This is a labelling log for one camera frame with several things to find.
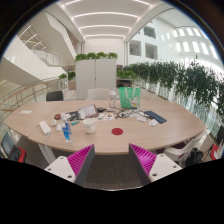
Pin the black notebook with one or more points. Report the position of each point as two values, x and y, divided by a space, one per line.
72 115

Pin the small black box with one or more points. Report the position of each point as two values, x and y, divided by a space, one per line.
101 109

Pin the white cabinet with plants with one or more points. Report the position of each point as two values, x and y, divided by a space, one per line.
96 78

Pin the small planter with plants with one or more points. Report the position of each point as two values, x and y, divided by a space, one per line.
71 76

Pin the small red black object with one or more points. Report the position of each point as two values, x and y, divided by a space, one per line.
57 116

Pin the row of green plants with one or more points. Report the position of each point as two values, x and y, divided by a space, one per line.
193 81

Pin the small white packet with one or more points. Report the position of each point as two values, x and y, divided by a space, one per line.
153 122

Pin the flat round red coaster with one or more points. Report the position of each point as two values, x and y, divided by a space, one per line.
117 131

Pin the clear blue-labelled water bottle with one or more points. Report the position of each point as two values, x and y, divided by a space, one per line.
67 132

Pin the white card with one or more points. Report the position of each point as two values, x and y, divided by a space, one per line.
141 118

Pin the white printed mug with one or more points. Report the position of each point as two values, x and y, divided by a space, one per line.
89 126

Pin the colourful sticker sheet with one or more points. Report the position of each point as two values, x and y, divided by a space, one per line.
105 117

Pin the ceiling light strips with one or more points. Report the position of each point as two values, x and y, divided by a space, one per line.
105 14

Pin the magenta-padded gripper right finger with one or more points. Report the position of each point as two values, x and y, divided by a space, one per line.
163 166

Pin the clear jar with white lid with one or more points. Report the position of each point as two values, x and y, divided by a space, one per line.
112 99

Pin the white chair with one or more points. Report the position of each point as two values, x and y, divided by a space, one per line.
99 94
185 150

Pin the dark blue flat case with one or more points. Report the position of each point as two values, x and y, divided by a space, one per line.
155 116

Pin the green tote bag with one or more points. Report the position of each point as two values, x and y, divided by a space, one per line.
129 98

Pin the glass railing with handrail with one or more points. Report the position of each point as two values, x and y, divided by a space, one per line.
23 95

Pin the white paper sheet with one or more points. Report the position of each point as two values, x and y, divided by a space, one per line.
25 112

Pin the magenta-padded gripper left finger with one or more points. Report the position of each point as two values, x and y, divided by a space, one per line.
59 166

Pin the red and black chair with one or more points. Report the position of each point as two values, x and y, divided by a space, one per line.
18 155

